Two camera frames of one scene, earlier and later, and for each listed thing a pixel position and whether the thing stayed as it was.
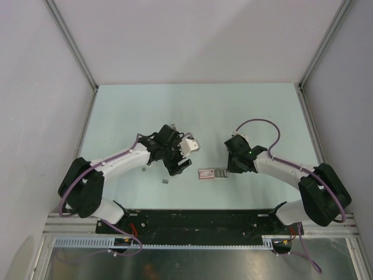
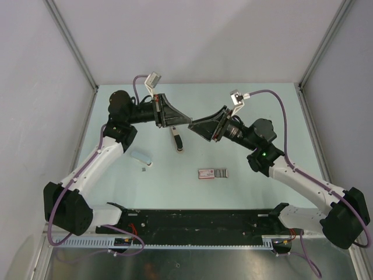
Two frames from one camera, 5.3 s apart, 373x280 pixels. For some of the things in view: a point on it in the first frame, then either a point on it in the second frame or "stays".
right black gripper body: x=233 y=166 → x=233 y=131
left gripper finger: x=173 y=171 → x=170 y=116
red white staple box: x=213 y=173 stays
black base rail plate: x=204 y=227 stays
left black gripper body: x=172 y=154 → x=146 y=112
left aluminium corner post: x=73 y=42 stays
